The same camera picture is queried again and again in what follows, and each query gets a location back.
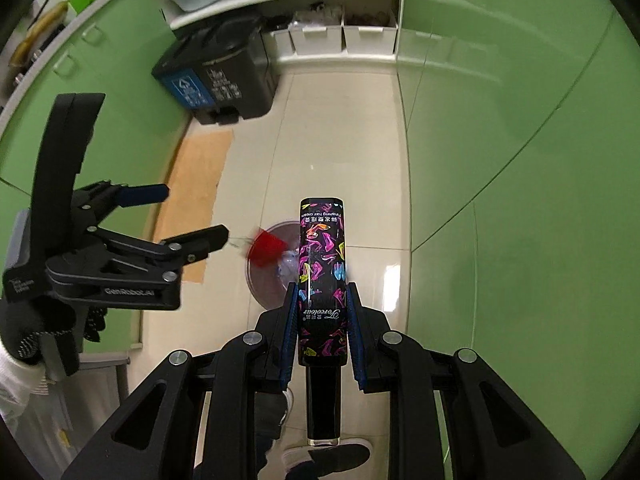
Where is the person's left hand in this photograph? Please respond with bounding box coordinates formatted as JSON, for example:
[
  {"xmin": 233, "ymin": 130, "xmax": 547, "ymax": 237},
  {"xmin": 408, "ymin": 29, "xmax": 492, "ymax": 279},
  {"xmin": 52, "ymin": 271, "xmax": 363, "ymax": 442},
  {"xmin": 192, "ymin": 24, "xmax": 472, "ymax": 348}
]
[{"xmin": 0, "ymin": 295, "xmax": 108, "ymax": 361}]

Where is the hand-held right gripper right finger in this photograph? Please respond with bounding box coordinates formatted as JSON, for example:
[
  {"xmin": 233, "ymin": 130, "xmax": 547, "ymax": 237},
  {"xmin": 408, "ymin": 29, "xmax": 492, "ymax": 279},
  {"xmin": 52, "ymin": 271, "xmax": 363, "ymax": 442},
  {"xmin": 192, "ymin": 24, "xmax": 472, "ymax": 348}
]
[{"xmin": 345, "ymin": 282, "xmax": 586, "ymax": 480}]

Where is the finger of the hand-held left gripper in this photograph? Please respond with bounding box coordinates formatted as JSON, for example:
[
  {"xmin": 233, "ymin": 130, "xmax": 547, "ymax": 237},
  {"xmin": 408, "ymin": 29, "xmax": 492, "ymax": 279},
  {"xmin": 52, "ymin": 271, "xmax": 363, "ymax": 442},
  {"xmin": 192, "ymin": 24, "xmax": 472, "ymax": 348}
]
[
  {"xmin": 75, "ymin": 182, "xmax": 170, "ymax": 221},
  {"xmin": 87, "ymin": 224, "xmax": 231, "ymax": 281}
]

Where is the red mesh pouch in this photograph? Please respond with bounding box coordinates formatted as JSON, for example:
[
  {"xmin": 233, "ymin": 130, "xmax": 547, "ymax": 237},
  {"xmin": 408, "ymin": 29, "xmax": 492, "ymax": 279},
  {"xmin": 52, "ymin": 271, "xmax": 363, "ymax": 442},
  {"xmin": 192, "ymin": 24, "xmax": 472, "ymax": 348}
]
[{"xmin": 245, "ymin": 227, "xmax": 291, "ymax": 266}]

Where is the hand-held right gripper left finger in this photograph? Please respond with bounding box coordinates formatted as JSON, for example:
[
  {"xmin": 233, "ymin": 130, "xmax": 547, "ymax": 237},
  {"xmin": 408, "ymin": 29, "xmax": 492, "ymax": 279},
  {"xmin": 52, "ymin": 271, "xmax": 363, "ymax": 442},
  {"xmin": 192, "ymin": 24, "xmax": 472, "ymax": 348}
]
[{"xmin": 60, "ymin": 282, "xmax": 301, "ymax": 480}]

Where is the person's left forearm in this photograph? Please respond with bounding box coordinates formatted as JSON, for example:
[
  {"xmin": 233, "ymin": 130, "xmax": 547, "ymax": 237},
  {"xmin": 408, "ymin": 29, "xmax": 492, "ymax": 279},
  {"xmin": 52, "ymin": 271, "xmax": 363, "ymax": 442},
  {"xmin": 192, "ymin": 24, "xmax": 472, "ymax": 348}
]
[{"xmin": 0, "ymin": 340, "xmax": 51, "ymax": 423}]

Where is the dark pedal bin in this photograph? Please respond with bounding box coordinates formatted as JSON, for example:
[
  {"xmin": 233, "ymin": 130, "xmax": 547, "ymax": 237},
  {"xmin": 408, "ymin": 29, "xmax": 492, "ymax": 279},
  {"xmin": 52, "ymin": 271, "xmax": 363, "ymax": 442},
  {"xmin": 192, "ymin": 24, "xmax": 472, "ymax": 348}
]
[{"xmin": 151, "ymin": 15, "xmax": 281, "ymax": 127}]

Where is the person's black shoe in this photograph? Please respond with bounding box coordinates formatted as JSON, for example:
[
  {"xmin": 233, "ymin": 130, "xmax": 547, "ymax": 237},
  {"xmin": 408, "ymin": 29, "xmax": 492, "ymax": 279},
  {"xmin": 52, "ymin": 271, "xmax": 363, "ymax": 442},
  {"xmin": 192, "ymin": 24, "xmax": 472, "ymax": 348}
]
[
  {"xmin": 282, "ymin": 442, "xmax": 371, "ymax": 480},
  {"xmin": 277, "ymin": 387, "xmax": 297, "ymax": 432}
]

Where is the brown floor mat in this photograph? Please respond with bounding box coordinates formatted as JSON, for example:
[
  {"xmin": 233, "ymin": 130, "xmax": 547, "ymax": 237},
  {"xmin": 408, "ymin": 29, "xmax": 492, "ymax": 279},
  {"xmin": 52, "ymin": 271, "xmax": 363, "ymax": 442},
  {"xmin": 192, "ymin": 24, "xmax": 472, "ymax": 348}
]
[{"xmin": 152, "ymin": 130, "xmax": 236, "ymax": 286}]

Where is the pink waste bin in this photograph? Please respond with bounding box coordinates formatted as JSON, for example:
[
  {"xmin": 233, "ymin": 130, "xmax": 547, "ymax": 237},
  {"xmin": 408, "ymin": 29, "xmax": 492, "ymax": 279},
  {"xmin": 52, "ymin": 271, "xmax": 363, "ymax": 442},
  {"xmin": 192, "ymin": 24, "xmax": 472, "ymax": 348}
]
[{"xmin": 245, "ymin": 219, "xmax": 306, "ymax": 311}]

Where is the green counter cabinet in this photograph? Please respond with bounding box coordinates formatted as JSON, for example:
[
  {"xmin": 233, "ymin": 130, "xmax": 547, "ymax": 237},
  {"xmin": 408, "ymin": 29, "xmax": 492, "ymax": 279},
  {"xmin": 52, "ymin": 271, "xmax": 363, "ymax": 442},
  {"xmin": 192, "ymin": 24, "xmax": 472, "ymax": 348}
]
[{"xmin": 397, "ymin": 0, "xmax": 640, "ymax": 480}]

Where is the white storage box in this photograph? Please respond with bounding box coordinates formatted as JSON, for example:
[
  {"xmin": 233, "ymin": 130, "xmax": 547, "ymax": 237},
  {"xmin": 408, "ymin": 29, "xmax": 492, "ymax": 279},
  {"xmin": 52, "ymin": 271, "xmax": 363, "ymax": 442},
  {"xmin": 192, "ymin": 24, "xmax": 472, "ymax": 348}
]
[
  {"xmin": 270, "ymin": 27, "xmax": 296, "ymax": 56},
  {"xmin": 342, "ymin": 7, "xmax": 398, "ymax": 56},
  {"xmin": 290, "ymin": 7, "xmax": 346, "ymax": 56}
]

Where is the yellow broom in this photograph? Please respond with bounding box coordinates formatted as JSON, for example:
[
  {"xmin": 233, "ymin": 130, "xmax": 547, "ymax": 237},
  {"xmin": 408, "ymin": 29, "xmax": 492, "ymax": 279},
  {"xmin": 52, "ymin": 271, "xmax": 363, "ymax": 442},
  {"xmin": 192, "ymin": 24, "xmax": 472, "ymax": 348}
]
[{"xmin": 11, "ymin": 0, "xmax": 108, "ymax": 67}]

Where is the black patterned cosmetic tube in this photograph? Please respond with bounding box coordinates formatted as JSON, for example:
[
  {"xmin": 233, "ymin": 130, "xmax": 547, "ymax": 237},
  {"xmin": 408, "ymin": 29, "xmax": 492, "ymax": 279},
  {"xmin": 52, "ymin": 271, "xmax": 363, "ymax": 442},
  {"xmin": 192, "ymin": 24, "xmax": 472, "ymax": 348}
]
[{"xmin": 297, "ymin": 197, "xmax": 348, "ymax": 448}]

